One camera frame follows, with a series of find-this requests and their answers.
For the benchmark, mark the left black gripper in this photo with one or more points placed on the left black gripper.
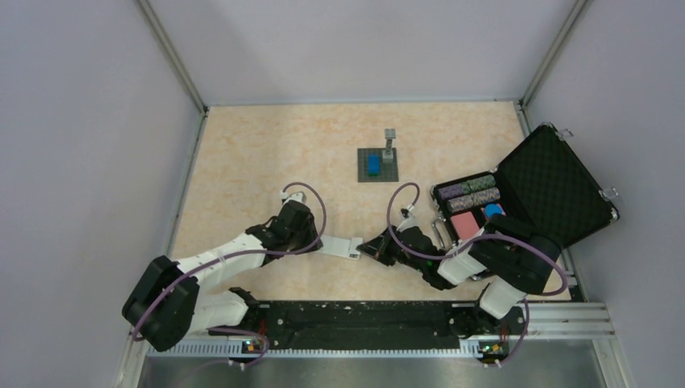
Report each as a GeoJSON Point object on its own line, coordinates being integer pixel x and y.
{"type": "Point", "coordinates": [313, 235]}

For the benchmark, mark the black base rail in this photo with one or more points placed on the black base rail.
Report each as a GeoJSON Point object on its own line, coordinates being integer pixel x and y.
{"type": "Point", "coordinates": [367, 326]}

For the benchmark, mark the chrome case handle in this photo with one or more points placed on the chrome case handle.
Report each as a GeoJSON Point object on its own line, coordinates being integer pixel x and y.
{"type": "Point", "coordinates": [440, 230]}

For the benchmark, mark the white remote control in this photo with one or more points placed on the white remote control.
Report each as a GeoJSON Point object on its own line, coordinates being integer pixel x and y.
{"type": "Point", "coordinates": [341, 247]}

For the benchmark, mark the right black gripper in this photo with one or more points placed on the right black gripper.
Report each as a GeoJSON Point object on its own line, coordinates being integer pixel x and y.
{"type": "Point", "coordinates": [379, 247]}

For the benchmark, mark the blue lego brick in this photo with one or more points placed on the blue lego brick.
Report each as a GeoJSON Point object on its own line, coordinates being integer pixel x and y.
{"type": "Point", "coordinates": [373, 165]}

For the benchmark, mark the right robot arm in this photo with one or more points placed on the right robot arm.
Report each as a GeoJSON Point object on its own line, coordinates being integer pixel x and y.
{"type": "Point", "coordinates": [520, 257]}

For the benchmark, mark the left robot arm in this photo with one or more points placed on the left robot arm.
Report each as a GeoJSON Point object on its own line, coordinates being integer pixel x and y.
{"type": "Point", "coordinates": [173, 297]}

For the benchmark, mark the grey lego tower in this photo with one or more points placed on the grey lego tower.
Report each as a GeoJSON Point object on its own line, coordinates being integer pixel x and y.
{"type": "Point", "coordinates": [388, 153]}

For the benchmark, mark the pink card deck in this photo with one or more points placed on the pink card deck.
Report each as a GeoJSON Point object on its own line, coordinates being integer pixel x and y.
{"type": "Point", "coordinates": [465, 225]}

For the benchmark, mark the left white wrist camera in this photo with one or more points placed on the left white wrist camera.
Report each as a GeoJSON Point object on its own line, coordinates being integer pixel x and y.
{"type": "Point", "coordinates": [296, 197]}

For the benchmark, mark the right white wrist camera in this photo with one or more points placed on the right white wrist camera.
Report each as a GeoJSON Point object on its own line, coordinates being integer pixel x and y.
{"type": "Point", "coordinates": [408, 219]}

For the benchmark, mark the black poker chip case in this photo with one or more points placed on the black poker chip case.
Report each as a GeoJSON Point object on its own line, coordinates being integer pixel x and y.
{"type": "Point", "coordinates": [541, 182]}

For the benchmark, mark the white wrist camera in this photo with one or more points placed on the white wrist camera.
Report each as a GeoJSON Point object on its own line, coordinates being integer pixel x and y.
{"type": "Point", "coordinates": [296, 197]}
{"type": "Point", "coordinates": [408, 219]}

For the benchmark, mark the grey lego baseplate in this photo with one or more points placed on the grey lego baseplate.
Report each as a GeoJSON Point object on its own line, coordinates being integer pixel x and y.
{"type": "Point", "coordinates": [388, 171]}

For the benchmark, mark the blue round chip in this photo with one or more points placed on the blue round chip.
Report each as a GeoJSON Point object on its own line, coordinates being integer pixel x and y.
{"type": "Point", "coordinates": [493, 209]}

